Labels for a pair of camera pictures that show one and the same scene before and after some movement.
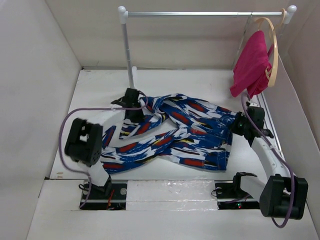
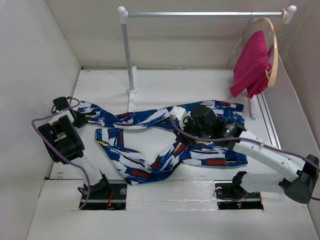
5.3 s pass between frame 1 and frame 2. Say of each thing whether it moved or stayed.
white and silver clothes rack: stayed
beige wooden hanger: stayed
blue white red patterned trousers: moved
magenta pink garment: stayed
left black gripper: moved
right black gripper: moved
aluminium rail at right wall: stayed
